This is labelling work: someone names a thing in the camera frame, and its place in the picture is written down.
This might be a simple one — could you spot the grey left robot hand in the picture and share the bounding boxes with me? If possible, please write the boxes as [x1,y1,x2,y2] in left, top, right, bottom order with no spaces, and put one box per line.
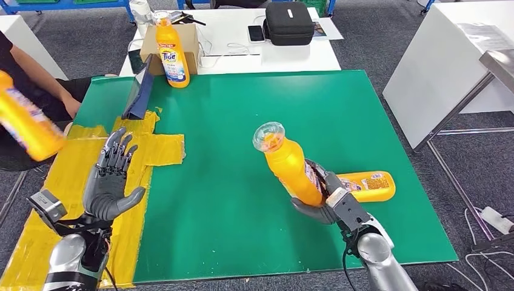
[82,127,146,222]

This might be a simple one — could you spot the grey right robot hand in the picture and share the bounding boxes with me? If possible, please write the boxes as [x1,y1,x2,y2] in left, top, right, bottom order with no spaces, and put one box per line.
[291,158,350,225]

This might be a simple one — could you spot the orange detergent bottle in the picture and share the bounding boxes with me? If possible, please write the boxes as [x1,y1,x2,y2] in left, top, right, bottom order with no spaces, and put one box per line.
[336,171,397,203]
[252,121,325,207]
[152,10,191,89]
[0,70,67,162]

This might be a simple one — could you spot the translucent white bottle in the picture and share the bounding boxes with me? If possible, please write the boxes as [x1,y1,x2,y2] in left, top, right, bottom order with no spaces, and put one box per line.
[129,0,155,39]

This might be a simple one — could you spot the yellow tape patch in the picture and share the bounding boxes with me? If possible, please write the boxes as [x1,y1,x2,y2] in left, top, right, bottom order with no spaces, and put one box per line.
[0,110,186,291]

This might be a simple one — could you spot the metal chair leg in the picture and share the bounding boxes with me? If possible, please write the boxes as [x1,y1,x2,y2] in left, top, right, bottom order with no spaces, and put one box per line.
[0,170,29,230]

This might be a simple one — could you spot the person's left hand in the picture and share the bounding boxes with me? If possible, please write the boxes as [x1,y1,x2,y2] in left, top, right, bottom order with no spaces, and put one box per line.
[61,95,82,119]

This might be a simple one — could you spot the tablet in blue cover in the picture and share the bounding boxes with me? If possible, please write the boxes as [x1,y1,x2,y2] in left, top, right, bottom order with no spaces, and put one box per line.
[121,54,155,121]

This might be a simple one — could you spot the green table mat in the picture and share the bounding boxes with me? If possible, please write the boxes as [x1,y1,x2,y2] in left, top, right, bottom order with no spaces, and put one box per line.
[73,70,459,284]

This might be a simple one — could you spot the white table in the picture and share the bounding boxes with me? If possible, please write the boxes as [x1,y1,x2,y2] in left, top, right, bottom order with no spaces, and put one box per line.
[382,0,514,150]
[119,7,342,78]
[0,15,69,80]

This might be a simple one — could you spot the printed paper leaflet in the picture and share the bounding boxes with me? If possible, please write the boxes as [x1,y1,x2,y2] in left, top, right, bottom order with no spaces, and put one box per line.
[312,18,345,41]

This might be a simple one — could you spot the person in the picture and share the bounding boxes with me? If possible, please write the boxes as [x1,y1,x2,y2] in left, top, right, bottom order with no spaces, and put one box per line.
[0,30,93,172]

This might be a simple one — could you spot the black zip case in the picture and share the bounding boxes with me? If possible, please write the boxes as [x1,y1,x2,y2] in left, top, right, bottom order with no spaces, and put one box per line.
[262,2,315,46]

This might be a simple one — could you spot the white-edged smartphone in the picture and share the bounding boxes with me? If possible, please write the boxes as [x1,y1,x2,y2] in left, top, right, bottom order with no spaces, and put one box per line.
[247,24,266,44]

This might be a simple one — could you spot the white power strip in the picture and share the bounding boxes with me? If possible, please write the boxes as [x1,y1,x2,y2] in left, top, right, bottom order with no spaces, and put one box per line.
[479,206,514,235]

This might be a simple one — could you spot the black floor stand base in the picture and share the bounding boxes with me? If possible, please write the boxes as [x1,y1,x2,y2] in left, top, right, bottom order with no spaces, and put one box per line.
[472,233,514,255]

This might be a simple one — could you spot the cardboard box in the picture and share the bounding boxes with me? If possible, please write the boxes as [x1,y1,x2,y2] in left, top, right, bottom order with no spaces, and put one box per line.
[139,23,201,76]

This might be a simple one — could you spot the stainless steel table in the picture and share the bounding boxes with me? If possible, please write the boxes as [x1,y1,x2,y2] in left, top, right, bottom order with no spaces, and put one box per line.
[413,48,514,242]

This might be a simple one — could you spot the grey paper sheet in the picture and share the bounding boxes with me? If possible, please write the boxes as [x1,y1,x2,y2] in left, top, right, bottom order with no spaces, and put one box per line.
[458,22,514,52]

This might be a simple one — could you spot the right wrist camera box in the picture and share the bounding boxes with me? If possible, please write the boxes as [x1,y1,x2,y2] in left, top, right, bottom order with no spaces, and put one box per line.
[325,186,372,235]

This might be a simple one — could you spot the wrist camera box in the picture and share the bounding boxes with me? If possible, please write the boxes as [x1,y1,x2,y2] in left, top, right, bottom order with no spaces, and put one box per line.
[26,189,69,234]
[325,186,372,235]

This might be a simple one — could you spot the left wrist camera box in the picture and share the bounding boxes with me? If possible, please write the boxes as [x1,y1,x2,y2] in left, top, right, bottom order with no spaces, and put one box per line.
[26,189,69,234]

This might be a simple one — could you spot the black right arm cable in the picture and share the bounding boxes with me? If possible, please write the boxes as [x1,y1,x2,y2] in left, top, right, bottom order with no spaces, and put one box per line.
[341,236,359,291]

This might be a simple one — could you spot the white floor cable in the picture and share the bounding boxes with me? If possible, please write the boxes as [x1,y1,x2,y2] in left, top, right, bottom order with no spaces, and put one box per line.
[446,207,514,291]

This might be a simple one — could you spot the blue cart frame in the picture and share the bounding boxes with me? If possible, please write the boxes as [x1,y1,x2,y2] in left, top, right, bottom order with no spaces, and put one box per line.
[0,0,136,23]

